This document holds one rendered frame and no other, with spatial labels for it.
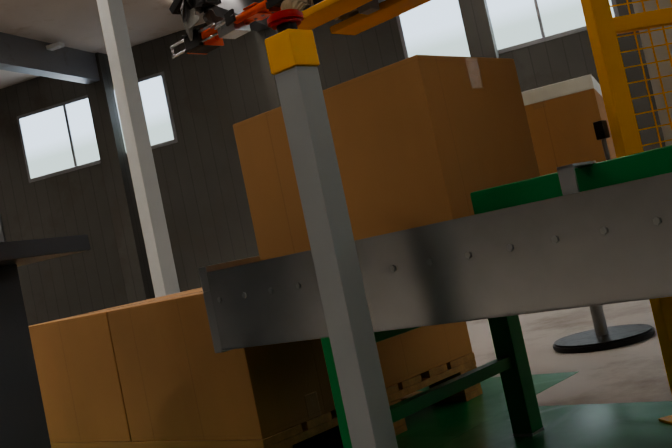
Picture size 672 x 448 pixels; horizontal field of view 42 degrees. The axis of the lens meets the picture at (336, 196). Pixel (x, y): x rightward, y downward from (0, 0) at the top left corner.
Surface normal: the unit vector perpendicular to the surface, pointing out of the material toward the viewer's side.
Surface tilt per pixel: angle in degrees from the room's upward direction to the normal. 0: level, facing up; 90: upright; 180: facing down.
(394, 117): 90
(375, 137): 90
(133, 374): 90
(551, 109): 90
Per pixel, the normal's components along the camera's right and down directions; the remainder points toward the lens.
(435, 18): -0.34, 0.02
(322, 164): 0.72, -0.19
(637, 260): -0.66, 0.10
